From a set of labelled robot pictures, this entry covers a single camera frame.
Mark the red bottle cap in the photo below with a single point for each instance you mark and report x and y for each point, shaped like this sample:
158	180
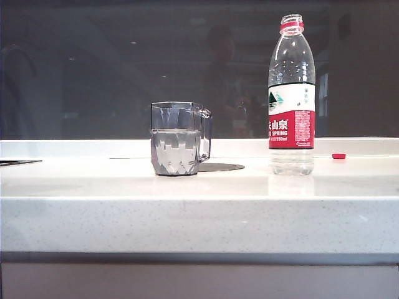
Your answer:
338	156

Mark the round metal countertop disc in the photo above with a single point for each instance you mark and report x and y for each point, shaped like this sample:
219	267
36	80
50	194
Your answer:
223	167

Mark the faceted grey glass mug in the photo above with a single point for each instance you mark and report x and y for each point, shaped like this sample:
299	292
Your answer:
174	146

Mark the grey cabinet front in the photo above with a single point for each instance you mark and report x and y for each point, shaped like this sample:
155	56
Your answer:
199	281

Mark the black flat cooktop panel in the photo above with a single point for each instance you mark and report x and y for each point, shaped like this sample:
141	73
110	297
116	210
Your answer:
18	162

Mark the clear red-label water bottle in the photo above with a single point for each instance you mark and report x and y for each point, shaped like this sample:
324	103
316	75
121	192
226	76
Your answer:
291	124

